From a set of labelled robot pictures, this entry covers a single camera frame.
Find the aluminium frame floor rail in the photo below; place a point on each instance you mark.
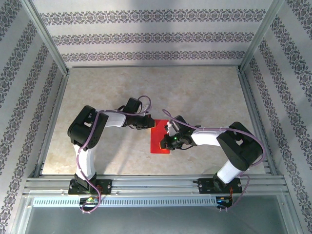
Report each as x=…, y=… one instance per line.
x=254, y=109
x=53, y=122
x=156, y=66

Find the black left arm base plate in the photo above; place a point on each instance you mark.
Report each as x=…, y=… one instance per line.
x=107, y=186

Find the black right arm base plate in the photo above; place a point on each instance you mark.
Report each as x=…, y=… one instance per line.
x=204, y=186

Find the small circuit board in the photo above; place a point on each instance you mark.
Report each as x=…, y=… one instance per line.
x=90, y=200
x=224, y=200

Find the red paper sheet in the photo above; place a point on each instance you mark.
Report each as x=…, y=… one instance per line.
x=156, y=139

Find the aluminium frame post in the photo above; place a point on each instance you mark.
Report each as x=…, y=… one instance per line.
x=262, y=36
x=46, y=36
x=20, y=214
x=290, y=214

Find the grey metal panel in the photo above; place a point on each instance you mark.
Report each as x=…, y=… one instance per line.
x=156, y=221

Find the aluminium mounting rail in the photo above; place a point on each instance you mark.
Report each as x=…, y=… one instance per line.
x=156, y=185

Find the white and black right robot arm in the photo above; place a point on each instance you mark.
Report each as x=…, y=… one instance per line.
x=239, y=146

